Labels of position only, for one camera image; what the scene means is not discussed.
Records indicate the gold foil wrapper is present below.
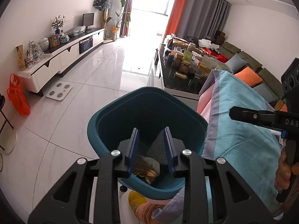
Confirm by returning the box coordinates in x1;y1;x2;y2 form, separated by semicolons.
133;155;159;185

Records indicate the large white foam net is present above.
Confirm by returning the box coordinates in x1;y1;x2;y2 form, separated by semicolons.
145;130;168;165

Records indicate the white patterned paper cup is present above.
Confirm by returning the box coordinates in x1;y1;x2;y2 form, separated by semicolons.
141;156;160;175

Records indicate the teal plastic trash bin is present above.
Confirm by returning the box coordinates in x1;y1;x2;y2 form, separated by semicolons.
87;87;208;201

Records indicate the right hand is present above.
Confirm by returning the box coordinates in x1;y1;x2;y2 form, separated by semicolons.
274;149;298;191

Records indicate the orange cushion near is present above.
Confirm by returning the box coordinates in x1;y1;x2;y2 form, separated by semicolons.
280;104;287;112

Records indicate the orange cushion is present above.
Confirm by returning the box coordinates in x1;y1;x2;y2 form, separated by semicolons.
235;67;263;88
280;104;287;112

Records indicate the green sectional sofa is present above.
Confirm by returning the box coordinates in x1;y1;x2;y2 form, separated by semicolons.
220;41;286;110

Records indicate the blue-grey cushion near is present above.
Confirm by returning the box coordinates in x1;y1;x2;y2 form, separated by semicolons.
253;83;275;103

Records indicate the blue-grey cushion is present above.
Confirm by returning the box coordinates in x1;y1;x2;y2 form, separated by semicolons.
253;83;275;103
225;53;247;74

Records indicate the teal grey tablecloth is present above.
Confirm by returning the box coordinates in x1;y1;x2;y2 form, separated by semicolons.
153;70;280;214

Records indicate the orange cushion far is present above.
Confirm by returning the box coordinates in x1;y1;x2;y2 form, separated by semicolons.
235;67;263;88

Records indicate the blue-grey cushion far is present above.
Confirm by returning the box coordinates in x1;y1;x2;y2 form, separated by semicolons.
225;53;247;74

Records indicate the cluttered dark coffee table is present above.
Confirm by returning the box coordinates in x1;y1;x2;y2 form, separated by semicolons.
154;43;205;101

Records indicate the white bathroom scale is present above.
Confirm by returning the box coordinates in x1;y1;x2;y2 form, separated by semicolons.
46;82;73;101

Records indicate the pile of clothes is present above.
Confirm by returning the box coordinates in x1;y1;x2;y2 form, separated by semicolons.
187;36;229;63

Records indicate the white black TV cabinet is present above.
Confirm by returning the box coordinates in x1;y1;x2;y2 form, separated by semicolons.
17;28;104;97

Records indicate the orange curtain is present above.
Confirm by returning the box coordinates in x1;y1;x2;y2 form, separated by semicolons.
164;0;187;38

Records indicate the striped left curtain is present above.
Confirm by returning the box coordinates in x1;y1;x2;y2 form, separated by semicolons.
120;0;133;36

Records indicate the grey curtain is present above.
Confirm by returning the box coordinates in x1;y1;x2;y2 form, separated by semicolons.
175;0;231;39

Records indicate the black metal stand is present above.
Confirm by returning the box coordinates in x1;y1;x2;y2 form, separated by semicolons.
1;95;17;155

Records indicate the tall green potted plant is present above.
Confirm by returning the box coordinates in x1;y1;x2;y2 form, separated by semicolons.
107;0;131;41

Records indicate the small black monitor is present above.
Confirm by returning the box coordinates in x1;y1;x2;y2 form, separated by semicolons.
83;13;94;31

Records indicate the small plant blue vase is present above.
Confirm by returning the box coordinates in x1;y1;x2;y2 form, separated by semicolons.
51;15;65;35

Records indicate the covered standing fan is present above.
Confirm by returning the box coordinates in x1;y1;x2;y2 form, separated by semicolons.
93;0;111;39

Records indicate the black tracking camera box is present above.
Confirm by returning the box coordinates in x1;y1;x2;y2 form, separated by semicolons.
281;58;299;113

